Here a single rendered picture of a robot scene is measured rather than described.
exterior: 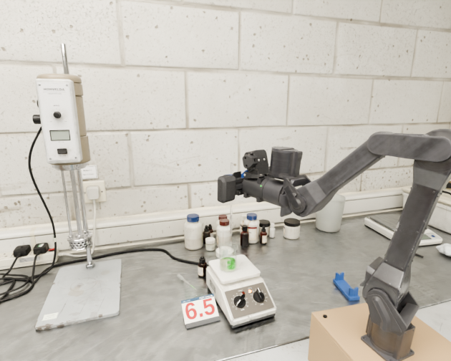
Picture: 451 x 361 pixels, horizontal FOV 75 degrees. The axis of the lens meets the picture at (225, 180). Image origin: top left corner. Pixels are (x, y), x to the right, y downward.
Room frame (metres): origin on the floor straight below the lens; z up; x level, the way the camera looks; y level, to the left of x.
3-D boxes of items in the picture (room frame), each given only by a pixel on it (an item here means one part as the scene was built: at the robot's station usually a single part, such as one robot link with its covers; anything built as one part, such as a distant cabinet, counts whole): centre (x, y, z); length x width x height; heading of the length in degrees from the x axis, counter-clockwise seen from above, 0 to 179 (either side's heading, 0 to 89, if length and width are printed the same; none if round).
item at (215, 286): (0.75, -0.03, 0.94); 0.22 x 0.13 x 0.08; 22
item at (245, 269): (0.77, -0.02, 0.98); 0.12 x 0.12 x 0.01; 22
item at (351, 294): (0.79, -0.36, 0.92); 0.10 x 0.03 x 0.04; 7
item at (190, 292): (0.75, 0.09, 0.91); 0.06 x 0.06 x 0.02
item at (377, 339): (0.45, -0.29, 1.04); 0.07 x 0.07 x 0.06; 25
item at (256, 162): (0.68, -0.07, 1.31); 0.07 x 0.06 x 0.07; 135
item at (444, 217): (1.35, -1.10, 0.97); 0.37 x 0.31 x 0.14; 107
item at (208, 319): (0.67, 0.07, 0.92); 0.09 x 0.06 x 0.04; 110
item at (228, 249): (0.76, -0.01, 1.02); 0.06 x 0.05 x 0.08; 49
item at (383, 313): (0.45, -0.29, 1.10); 0.09 x 0.07 x 0.06; 135
